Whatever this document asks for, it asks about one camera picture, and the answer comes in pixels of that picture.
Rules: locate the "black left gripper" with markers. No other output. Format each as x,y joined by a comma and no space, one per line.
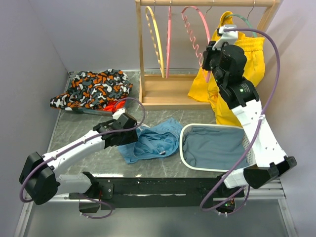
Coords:
132,138

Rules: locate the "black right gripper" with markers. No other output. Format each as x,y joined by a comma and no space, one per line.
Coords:
208,53

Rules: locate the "light blue shorts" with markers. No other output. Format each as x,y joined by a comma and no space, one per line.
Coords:
159,141

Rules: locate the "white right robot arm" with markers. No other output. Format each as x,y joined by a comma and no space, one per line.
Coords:
270,160

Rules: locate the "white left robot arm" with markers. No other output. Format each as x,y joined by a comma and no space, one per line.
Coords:
43,177

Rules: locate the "yellow shorts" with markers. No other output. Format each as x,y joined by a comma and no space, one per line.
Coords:
254,70

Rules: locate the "orange black patterned shorts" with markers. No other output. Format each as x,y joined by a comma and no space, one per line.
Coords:
92,90

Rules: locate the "yellow hanger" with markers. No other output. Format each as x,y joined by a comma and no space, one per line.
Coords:
155,36

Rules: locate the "green hanger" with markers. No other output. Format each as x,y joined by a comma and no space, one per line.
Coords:
240,17

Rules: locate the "grey bin with red cloth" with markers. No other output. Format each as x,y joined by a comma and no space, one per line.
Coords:
105,111

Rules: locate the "wooden clothes rack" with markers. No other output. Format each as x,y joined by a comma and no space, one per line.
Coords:
157,93

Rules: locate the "white perforated laundry basket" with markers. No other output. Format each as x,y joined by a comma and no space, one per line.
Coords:
192,153

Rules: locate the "grey-blue cloth in basket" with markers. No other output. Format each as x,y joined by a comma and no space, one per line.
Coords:
212,148

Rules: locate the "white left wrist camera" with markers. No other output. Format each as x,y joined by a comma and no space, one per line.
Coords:
118,113

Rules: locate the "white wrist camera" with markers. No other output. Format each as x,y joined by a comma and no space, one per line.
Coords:
226,37
118,113

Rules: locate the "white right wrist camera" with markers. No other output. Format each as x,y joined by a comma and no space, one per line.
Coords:
226,37

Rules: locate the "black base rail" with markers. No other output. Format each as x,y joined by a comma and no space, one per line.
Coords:
152,192

